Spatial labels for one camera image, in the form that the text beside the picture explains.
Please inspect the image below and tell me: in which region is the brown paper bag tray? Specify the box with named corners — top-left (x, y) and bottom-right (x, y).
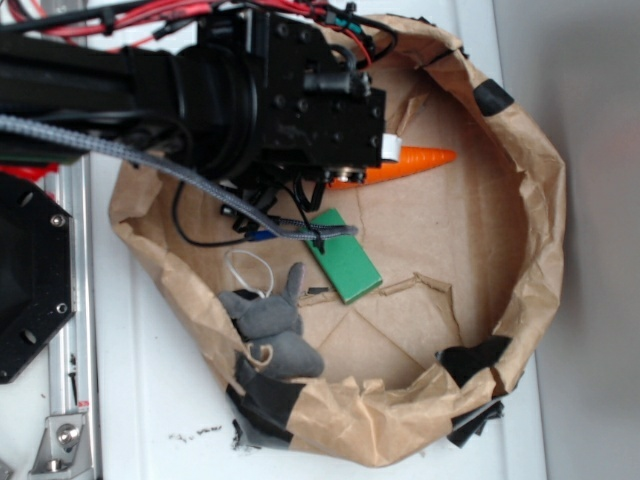
top-left (109, 15), bottom-right (566, 467)

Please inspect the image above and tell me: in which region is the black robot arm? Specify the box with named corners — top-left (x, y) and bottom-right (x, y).
top-left (1, 7), bottom-right (390, 186)

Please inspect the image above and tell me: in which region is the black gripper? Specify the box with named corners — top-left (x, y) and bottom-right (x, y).
top-left (197, 9), bottom-right (401, 182)

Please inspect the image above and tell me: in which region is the aluminium extrusion rail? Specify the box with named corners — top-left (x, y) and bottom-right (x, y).
top-left (45, 157), bottom-right (102, 479)

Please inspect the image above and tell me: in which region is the red wire bundle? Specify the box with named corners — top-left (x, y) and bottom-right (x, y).
top-left (0, 0), bottom-right (401, 71)

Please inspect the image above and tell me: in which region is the orange toy carrot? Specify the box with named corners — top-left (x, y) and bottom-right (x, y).
top-left (328, 146), bottom-right (457, 190)

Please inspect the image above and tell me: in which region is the metal corner bracket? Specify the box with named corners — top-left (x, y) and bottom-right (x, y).
top-left (28, 413), bottom-right (92, 479)

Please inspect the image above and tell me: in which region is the green rectangular block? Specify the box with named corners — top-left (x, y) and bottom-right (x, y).
top-left (307, 233), bottom-right (382, 305)

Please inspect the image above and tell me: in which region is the grey plush toy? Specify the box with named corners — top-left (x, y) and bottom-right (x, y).
top-left (219, 262), bottom-right (324, 380)

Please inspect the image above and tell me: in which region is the grey braided cable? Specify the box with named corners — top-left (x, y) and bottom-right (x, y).
top-left (0, 113), bottom-right (360, 241)

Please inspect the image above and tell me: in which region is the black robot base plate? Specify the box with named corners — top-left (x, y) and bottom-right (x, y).
top-left (1, 173), bottom-right (74, 385)

